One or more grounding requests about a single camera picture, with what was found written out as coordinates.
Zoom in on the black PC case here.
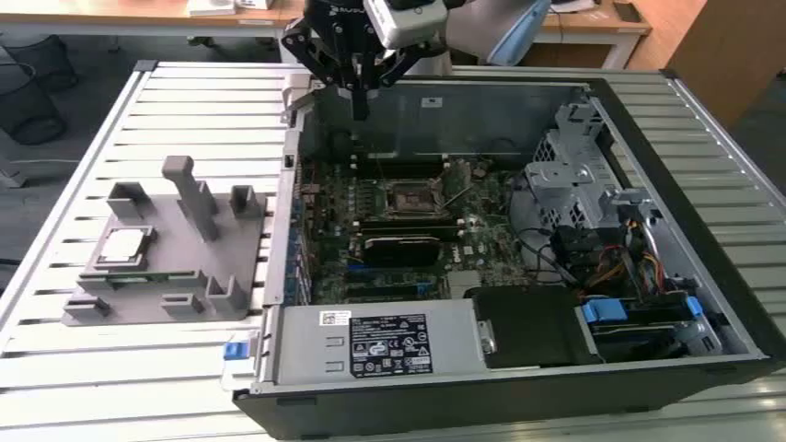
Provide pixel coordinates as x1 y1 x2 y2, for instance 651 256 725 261
230 67 786 442

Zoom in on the black case fan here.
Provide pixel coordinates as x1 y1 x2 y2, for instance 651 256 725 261
326 130 356 161

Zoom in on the blue disk carrier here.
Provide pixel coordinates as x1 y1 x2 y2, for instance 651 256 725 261
579 296 701 329

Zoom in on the pale blue teach pendant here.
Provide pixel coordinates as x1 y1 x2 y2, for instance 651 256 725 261
487 0 553 69

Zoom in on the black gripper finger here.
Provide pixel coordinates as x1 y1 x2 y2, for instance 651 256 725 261
280 17 362 120
361 31 444 120

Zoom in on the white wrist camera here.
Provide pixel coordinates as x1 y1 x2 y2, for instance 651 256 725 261
362 0 451 51

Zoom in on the CPU socket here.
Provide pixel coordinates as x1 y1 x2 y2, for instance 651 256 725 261
377 178 447 218

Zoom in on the black mesh waste bin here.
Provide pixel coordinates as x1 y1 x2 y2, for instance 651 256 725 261
0 34 81 93
0 62 68 147

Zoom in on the black graphics card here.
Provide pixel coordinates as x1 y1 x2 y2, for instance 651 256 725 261
361 235 441 269

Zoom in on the silver CPU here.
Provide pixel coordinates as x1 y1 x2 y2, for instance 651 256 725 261
100 227 153 264

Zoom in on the wooden desk white frame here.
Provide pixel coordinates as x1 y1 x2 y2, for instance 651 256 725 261
0 0 281 64
272 0 653 71

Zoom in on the grey parts rack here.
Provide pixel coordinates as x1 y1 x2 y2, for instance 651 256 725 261
60 155 270 329

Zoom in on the coloured wire bundle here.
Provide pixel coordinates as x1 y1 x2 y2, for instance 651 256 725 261
576 218 669 298

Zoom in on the silver chipset heatsink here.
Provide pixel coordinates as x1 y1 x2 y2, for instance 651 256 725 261
445 270 485 299

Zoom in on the wooden cabinet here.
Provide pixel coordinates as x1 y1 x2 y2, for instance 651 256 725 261
624 0 786 133

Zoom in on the green RAM stick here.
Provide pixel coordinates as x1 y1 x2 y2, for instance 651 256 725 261
104 270 198 284

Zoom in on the green motherboard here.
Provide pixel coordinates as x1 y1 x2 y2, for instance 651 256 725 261
293 154 532 306

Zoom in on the silver metal drive cage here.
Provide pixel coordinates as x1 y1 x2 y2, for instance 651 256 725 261
524 101 623 231

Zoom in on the grey power supply unit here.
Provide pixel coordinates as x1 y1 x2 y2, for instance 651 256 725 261
269 301 497 387

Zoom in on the black plastic air shroud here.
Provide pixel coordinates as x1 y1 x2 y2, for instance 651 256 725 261
469 285 601 370

